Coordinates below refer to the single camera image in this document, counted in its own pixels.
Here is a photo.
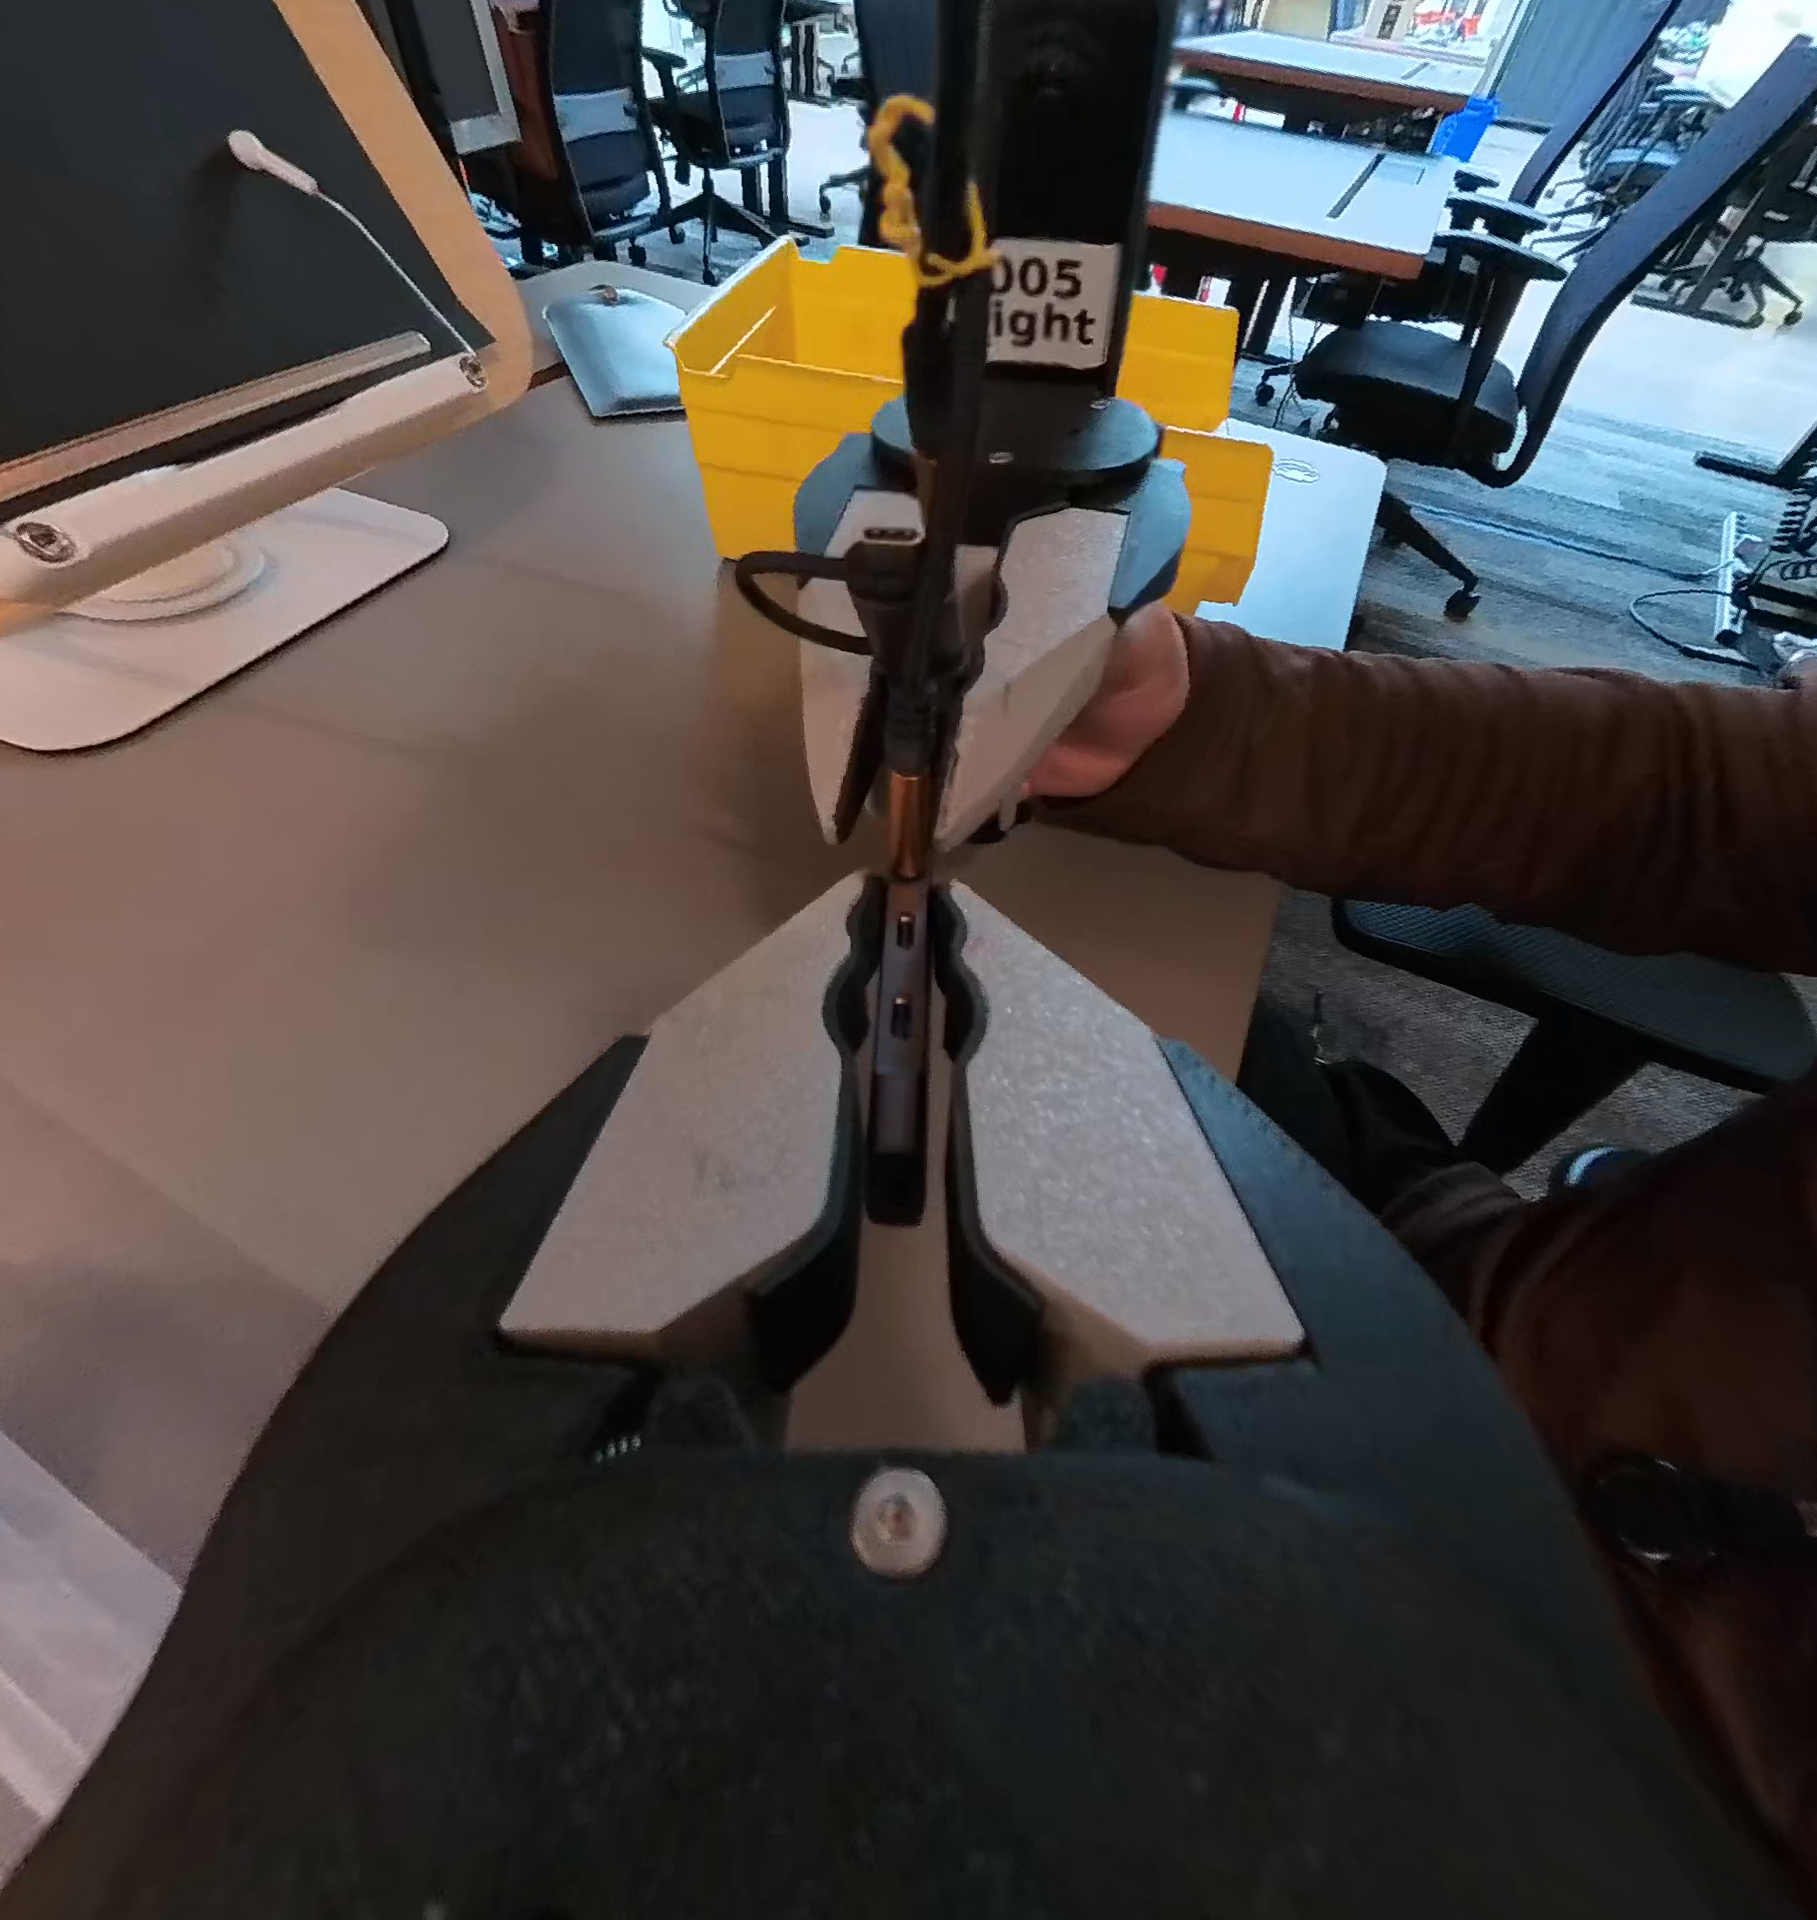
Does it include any white power strip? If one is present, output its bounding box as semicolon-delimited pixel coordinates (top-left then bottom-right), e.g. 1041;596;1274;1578
1715;506;1817;638

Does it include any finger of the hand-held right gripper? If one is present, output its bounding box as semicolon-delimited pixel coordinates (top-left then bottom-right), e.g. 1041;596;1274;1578
792;489;931;845
927;506;1134;853

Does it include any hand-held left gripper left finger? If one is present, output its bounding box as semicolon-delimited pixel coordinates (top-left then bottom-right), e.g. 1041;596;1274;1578
496;881;869;1395

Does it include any person's left forearm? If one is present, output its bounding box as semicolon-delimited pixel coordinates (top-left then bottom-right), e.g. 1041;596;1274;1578
1386;1017;1817;1920

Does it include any black usb-c cable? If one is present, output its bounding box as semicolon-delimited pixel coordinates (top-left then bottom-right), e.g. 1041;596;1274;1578
731;0;1000;890

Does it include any silver stand base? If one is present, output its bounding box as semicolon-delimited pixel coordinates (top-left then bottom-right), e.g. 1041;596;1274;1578
541;282;694;422

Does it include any wood-edged grey table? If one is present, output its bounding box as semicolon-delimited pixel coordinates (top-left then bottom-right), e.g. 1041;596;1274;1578
1144;108;1468;364
1166;28;1499;140

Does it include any thin white cable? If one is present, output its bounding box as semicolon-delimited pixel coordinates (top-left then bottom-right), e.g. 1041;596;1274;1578
223;128;494;396

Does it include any grey usb hub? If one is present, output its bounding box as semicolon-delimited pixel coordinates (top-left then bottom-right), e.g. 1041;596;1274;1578
856;872;941;1228

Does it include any wood-framed display on white stand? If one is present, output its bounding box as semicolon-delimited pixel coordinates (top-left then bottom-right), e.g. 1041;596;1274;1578
0;0;537;756

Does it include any black office chair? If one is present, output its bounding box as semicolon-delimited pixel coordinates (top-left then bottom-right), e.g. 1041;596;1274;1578
1325;894;1817;1183
1255;34;1817;620
643;0;838;291
543;0;689;274

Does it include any person's right forearm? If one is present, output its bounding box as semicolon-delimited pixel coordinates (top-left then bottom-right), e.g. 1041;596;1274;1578
1050;612;1817;984

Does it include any yellow plastic bin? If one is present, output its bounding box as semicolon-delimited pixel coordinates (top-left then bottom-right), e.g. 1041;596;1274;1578
666;232;1277;610

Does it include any person's leg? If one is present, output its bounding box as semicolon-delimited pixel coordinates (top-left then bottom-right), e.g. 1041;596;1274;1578
1235;1003;1468;1220

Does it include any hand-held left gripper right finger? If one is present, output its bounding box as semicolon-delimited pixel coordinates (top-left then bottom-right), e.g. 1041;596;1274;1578
941;881;1311;1409

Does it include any person's right hand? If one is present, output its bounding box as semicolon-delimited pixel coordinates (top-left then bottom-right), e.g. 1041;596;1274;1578
1025;607;1195;803

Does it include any silver laptop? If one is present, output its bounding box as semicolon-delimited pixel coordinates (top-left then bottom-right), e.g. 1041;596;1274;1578
1189;416;1391;657

